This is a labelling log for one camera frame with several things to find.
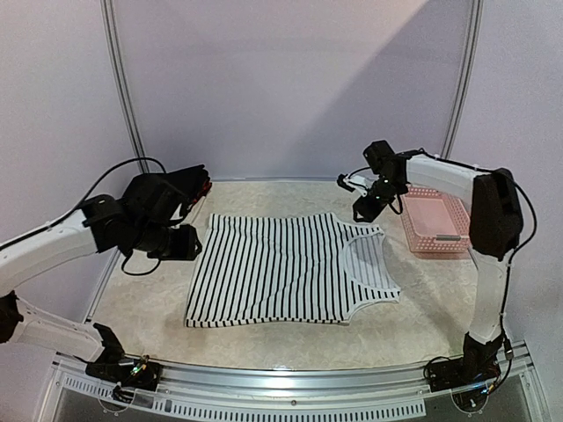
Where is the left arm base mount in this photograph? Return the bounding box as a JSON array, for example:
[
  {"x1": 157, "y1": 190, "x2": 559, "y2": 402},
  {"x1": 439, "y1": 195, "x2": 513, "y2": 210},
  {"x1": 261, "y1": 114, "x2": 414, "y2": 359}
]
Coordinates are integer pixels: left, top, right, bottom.
[{"x1": 85, "y1": 323, "x2": 163, "y2": 391}]

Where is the left aluminium frame post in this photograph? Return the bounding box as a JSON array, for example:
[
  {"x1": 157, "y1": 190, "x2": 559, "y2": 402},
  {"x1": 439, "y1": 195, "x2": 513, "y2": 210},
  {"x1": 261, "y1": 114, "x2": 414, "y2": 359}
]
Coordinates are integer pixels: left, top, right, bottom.
[{"x1": 100, "y1": 0, "x2": 146, "y2": 159}]

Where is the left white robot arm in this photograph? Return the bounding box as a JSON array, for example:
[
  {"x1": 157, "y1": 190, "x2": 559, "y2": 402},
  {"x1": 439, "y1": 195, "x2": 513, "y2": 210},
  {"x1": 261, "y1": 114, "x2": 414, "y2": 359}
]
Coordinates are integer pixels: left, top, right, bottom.
[{"x1": 1, "y1": 165, "x2": 211, "y2": 382}]

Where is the right aluminium frame post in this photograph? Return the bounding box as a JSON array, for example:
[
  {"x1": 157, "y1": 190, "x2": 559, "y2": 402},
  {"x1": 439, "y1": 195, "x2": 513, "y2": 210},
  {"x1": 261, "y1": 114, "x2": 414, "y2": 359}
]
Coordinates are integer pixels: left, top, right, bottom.
[{"x1": 441, "y1": 0, "x2": 484, "y2": 158}]

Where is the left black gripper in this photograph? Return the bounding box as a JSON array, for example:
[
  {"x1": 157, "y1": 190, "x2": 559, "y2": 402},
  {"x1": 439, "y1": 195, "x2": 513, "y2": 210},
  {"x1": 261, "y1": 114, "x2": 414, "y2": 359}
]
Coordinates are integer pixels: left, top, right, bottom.
[{"x1": 133, "y1": 221, "x2": 203, "y2": 261}]

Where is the black white striped garment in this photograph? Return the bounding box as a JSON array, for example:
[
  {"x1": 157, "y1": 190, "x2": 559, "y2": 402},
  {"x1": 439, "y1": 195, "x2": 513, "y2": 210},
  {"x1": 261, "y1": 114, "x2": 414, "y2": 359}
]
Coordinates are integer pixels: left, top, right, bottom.
[{"x1": 185, "y1": 213, "x2": 401, "y2": 328}]

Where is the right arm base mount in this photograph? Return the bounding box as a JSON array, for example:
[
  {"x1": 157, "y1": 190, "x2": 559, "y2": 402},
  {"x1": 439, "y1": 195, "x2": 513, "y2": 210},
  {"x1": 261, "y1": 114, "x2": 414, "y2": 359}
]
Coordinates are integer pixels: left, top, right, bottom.
[{"x1": 423, "y1": 338, "x2": 514, "y2": 395}]

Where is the aluminium front rail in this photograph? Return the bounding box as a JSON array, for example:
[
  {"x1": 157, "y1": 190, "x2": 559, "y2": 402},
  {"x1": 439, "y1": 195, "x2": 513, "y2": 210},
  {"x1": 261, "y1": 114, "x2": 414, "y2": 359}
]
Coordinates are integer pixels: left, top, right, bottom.
[{"x1": 38, "y1": 342, "x2": 550, "y2": 421}]

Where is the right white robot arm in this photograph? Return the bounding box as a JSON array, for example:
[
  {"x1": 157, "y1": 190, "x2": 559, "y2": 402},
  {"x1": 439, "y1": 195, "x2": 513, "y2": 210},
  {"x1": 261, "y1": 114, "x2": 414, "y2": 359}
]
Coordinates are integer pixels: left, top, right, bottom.
[{"x1": 337, "y1": 140, "x2": 524, "y2": 347}]

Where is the black t-shirt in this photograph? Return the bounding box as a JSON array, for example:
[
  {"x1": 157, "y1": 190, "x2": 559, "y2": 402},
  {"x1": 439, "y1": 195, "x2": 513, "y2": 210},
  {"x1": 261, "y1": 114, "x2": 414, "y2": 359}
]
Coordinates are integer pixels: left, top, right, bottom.
[{"x1": 165, "y1": 164, "x2": 212, "y2": 215}]

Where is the aluminium frame post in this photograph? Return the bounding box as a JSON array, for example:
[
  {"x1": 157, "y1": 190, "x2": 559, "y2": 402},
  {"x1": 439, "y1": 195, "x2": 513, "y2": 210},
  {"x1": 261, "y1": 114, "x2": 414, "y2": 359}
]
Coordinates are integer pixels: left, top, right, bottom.
[
  {"x1": 100, "y1": 0, "x2": 146, "y2": 159},
  {"x1": 441, "y1": 0, "x2": 484, "y2": 158}
]

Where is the pink plastic basket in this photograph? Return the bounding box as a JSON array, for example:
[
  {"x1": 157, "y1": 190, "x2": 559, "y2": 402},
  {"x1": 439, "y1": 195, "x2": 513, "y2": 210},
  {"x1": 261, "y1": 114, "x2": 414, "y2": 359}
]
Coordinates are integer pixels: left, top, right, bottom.
[{"x1": 401, "y1": 186, "x2": 471, "y2": 260}]

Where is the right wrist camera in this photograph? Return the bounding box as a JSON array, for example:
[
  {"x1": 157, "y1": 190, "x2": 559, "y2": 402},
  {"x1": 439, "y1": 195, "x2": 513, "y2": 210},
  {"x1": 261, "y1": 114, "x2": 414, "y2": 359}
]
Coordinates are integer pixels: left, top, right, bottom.
[{"x1": 336, "y1": 174, "x2": 370, "y2": 197}]

